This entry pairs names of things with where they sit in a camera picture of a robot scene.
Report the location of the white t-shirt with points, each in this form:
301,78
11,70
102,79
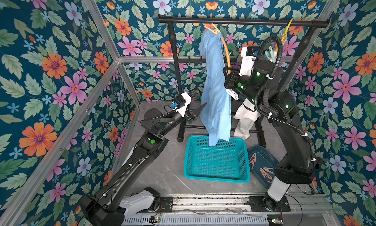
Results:
246,116

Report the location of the teal basket under shirt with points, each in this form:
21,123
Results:
227,161

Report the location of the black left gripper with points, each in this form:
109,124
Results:
190,116

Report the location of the dark teal clothespin tray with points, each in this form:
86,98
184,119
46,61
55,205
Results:
262,165

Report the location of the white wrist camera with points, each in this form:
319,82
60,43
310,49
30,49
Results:
248,60
180,103

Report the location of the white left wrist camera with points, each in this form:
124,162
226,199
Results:
180,103

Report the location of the black wall hook rail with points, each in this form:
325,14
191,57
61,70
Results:
200,59

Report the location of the yellow plastic hanger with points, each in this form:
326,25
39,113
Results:
284,38

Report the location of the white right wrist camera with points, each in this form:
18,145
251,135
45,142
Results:
248,60

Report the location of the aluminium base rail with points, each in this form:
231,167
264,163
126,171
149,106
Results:
228,210

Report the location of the light blue t-shirt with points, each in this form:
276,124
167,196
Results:
216,116

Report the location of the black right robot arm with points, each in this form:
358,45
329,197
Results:
299,164

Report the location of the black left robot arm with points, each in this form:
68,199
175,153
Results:
109,206

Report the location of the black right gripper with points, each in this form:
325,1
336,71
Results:
231,86

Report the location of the light green clothespin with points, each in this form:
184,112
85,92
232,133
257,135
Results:
271,55

